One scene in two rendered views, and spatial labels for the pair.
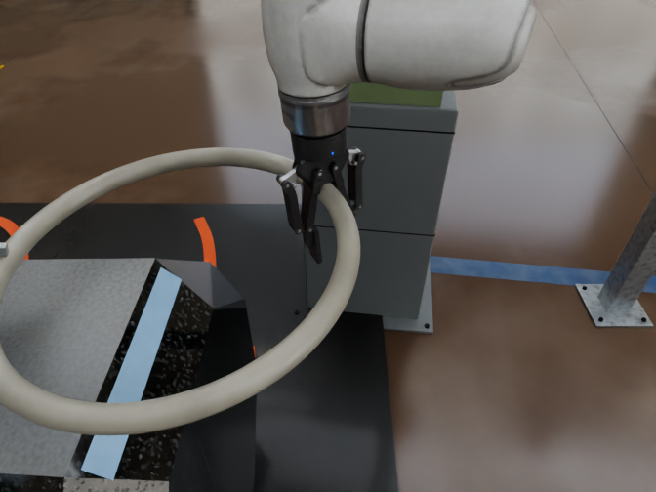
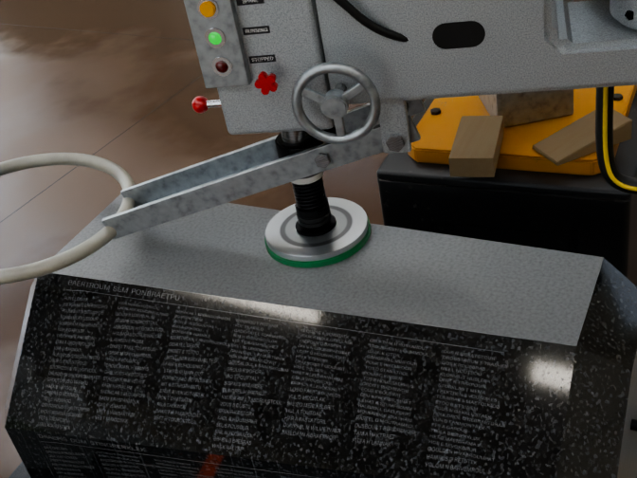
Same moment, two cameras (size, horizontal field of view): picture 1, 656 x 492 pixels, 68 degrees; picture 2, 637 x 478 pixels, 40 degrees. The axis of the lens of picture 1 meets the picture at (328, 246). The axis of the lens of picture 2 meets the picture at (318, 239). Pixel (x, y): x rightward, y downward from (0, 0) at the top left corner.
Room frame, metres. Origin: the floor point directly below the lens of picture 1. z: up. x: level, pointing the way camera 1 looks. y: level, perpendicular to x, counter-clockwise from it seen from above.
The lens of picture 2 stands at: (1.63, 1.58, 1.84)
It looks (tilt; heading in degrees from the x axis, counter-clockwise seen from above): 34 degrees down; 210
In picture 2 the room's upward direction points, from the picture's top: 11 degrees counter-clockwise
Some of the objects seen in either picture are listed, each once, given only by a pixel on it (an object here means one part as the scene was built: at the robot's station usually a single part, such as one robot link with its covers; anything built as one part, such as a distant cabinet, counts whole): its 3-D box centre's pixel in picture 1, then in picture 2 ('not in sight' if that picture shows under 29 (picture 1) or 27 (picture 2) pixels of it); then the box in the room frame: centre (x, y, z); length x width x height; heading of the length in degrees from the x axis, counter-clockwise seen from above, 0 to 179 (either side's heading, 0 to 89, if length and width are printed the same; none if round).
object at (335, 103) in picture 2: not in sight; (338, 94); (0.41, 0.98, 1.20); 0.15 x 0.10 x 0.15; 103
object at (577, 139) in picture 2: not in sight; (581, 134); (-0.19, 1.27, 0.80); 0.20 x 0.10 x 0.05; 135
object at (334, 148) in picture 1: (320, 153); not in sight; (0.59, 0.01, 0.99); 0.08 x 0.07 x 0.09; 119
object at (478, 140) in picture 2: not in sight; (477, 145); (-0.11, 1.05, 0.81); 0.20 x 0.10 x 0.05; 7
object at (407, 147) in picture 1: (371, 191); not in sight; (1.31, -0.15, 0.40); 0.50 x 0.50 x 0.80; 83
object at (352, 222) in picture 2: not in sight; (316, 228); (0.32, 0.83, 0.84); 0.21 x 0.21 x 0.01
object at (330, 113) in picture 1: (315, 104); not in sight; (0.59, 0.02, 1.06); 0.09 x 0.09 x 0.06
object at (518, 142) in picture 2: not in sight; (524, 111); (-0.37, 1.10, 0.76); 0.49 x 0.49 x 0.05; 89
